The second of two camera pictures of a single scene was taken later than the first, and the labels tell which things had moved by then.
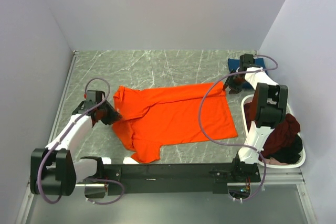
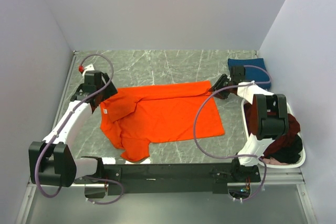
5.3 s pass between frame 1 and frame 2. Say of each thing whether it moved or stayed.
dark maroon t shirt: stayed
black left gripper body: moved
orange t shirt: moved
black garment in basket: stayed
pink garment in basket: stayed
